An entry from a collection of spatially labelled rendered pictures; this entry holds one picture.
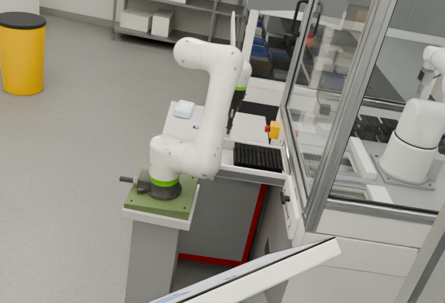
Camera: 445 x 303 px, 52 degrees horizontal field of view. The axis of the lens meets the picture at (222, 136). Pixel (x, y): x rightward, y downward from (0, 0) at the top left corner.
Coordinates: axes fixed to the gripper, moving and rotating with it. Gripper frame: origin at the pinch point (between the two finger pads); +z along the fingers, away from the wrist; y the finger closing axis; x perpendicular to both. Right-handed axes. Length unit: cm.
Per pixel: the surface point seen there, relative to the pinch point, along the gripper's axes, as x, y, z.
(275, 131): 24.2, -2.1, -5.0
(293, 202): 29, 64, -9
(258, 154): 15.3, 27.4, -6.2
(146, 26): -120, -354, 60
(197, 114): -19.2, -29.0, 7.6
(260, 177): 17.2, 40.8, -2.6
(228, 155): 2.1, 22.2, 0.2
